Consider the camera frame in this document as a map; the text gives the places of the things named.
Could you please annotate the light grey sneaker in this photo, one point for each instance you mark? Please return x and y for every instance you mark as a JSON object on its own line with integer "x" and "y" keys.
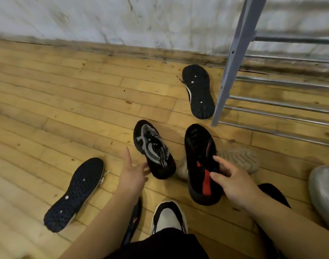
{"x": 325, "y": 191}

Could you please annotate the black shoe with red tab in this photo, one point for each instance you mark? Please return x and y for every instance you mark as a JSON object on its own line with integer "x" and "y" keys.
{"x": 199, "y": 148}

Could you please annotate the black orange sneaker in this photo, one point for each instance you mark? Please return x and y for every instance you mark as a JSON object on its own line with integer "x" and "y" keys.
{"x": 134, "y": 218}

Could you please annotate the person's right forearm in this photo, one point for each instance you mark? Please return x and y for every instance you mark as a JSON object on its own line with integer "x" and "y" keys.
{"x": 294, "y": 231}

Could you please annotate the person's right hand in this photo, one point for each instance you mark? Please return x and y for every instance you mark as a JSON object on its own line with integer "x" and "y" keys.
{"x": 240, "y": 188}

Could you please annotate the beige sneaker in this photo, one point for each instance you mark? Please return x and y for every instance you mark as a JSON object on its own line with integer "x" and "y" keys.
{"x": 242, "y": 159}

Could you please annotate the worn white black sneaker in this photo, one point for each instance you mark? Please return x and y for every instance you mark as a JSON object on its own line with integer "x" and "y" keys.
{"x": 168, "y": 217}

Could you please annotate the person's left hand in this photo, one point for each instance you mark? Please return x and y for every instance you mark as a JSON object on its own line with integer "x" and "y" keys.
{"x": 132, "y": 180}

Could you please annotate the black green sneaker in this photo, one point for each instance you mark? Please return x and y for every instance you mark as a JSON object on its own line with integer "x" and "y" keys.
{"x": 72, "y": 194}

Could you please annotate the grey metal shoe rack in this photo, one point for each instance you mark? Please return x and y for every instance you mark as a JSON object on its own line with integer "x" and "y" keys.
{"x": 234, "y": 59}

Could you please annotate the person's black shorts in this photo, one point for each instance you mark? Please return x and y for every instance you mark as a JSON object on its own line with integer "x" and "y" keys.
{"x": 164, "y": 248}

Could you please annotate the person's left forearm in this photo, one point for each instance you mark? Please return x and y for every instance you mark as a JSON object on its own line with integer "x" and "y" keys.
{"x": 99, "y": 231}

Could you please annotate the black shoe with dotted sole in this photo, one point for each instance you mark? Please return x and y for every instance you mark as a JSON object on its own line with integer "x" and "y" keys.
{"x": 198, "y": 91}

